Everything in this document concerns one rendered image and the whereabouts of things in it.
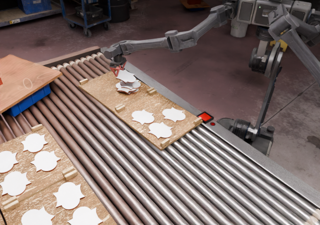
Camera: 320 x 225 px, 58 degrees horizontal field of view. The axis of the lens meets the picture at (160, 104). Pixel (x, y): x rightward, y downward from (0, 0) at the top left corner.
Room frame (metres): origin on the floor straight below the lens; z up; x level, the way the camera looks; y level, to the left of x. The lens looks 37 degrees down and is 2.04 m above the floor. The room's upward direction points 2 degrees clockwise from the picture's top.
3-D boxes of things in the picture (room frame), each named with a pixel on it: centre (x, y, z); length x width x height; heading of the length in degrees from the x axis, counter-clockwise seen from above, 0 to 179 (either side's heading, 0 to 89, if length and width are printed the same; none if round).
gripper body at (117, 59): (1.63, 0.28, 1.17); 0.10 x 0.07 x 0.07; 160
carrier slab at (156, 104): (1.34, 0.01, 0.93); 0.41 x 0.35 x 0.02; 45
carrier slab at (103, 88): (1.63, 0.30, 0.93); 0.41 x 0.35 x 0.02; 46
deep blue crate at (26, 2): (5.33, 2.40, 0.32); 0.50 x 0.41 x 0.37; 130
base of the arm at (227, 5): (1.75, -0.39, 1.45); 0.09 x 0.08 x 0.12; 64
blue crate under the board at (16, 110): (1.50, 0.93, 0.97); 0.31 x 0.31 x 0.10; 63
